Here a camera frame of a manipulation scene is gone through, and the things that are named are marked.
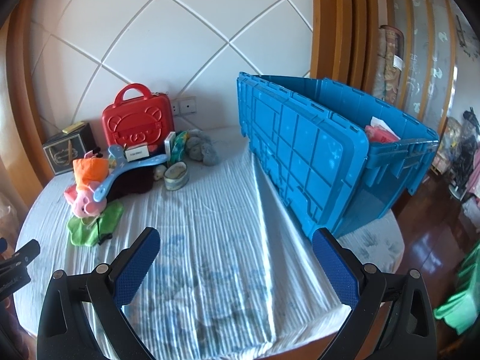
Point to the green plastic stool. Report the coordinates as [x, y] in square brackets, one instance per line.
[461, 300]

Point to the white paper sheet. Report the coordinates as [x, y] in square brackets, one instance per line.
[380, 123]

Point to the blue plastic crate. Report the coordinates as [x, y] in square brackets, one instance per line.
[300, 150]

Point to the green orange plush toy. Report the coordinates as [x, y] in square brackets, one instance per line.
[108, 217]

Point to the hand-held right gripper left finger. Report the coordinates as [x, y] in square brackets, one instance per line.
[138, 266]

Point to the pale green oval tin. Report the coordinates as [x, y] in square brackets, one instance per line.
[175, 176]

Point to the wooden headboard frame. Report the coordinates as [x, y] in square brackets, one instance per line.
[22, 82]

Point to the small gold box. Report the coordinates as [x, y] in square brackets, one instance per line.
[74, 128]

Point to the light blue plastic hanger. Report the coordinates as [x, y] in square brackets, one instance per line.
[150, 162]

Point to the red bear-embossed suitcase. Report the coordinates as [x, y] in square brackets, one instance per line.
[135, 120]

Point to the cluttered household pile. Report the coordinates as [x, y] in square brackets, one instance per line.
[461, 153]

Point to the white wall socket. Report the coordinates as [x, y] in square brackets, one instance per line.
[175, 108]
[188, 105]

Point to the black gift box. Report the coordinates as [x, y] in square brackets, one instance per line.
[71, 150]

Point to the pink wrapped pack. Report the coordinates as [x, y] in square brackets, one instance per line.
[380, 135]

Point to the small white labelled box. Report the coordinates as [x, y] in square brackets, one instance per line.
[137, 153]

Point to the white quilted headboard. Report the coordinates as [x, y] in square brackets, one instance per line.
[150, 45]

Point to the teal green soft pack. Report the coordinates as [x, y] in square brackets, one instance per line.
[180, 148]

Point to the grey plush toy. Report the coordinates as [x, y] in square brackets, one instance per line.
[204, 148]

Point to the pink pig plush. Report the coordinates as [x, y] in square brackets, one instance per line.
[88, 202]

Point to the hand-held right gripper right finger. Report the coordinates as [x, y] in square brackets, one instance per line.
[335, 270]

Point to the white upright carton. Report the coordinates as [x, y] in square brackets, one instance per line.
[170, 144]

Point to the rolled patterned mat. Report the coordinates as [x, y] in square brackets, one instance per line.
[390, 63]

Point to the frosted glass wooden partition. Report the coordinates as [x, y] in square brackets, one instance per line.
[423, 45]

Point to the maroon knitted cloth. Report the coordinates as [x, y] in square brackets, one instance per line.
[135, 182]

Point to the striped pale blue bed sheet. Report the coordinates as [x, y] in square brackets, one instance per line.
[210, 232]

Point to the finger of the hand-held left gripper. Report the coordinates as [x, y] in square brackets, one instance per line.
[26, 253]

